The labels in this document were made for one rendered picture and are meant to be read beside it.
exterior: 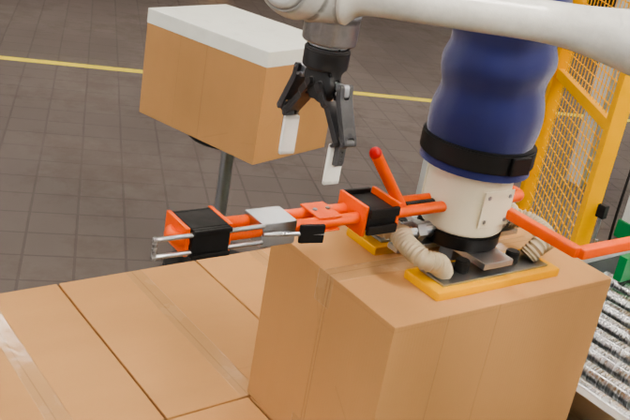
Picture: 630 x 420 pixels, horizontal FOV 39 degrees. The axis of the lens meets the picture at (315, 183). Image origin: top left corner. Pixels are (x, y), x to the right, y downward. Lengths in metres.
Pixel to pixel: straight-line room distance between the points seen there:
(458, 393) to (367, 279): 0.29
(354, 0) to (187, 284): 1.32
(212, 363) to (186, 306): 0.25
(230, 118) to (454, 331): 1.62
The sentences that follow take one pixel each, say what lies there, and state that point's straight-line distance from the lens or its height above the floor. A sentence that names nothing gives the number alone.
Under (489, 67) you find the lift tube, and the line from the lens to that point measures 1.61.
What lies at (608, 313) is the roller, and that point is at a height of 0.53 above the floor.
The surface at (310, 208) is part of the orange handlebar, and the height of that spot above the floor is 1.09.
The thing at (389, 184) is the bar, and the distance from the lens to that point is 1.62.
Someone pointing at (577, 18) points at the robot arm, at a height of 1.52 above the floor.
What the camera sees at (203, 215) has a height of 1.10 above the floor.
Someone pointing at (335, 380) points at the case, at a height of 0.76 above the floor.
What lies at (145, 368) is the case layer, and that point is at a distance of 2.04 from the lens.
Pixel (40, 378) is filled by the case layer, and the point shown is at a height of 0.54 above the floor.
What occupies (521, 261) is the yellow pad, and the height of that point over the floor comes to 0.97.
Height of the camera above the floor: 1.70
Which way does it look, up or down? 21 degrees down
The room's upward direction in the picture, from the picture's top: 10 degrees clockwise
